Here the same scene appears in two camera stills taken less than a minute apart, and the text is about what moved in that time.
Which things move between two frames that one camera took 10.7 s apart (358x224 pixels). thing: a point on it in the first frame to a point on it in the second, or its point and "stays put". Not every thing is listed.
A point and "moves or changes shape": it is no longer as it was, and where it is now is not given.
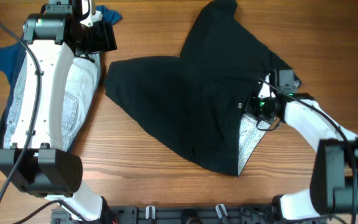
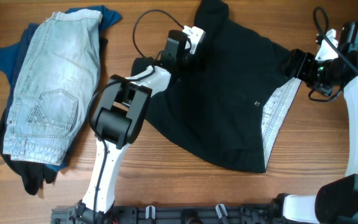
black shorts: [197, 101] moves or changes shape
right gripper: [248, 107] to [305, 60]
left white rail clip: [147, 210] stays put
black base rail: [181, 214] stays put
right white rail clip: [219, 211] stays put
